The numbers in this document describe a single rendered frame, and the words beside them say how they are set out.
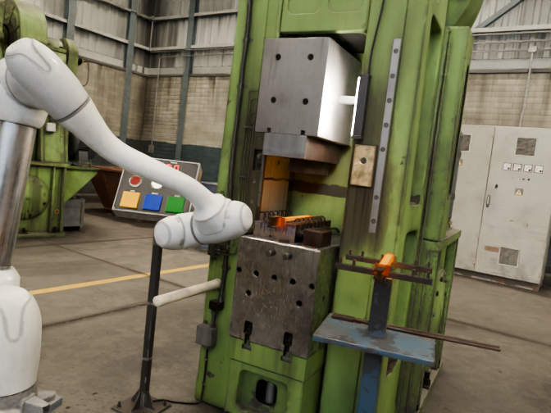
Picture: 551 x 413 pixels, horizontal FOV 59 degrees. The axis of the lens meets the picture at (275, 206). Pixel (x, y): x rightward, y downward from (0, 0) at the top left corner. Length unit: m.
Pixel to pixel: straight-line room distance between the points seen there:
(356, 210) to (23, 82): 1.36
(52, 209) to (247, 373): 4.84
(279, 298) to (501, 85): 6.36
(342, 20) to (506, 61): 6.05
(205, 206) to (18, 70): 0.54
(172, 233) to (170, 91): 10.01
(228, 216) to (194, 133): 9.36
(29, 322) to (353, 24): 1.66
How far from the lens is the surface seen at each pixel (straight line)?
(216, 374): 2.55
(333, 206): 2.48
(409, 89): 2.08
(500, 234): 7.13
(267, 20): 2.39
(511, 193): 7.10
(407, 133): 2.05
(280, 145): 2.07
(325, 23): 2.25
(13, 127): 1.39
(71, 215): 7.27
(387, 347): 1.70
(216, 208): 1.33
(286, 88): 2.09
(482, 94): 7.97
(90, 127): 1.28
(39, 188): 6.63
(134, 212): 2.19
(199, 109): 10.65
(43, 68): 1.24
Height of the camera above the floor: 1.23
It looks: 5 degrees down
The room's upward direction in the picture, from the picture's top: 7 degrees clockwise
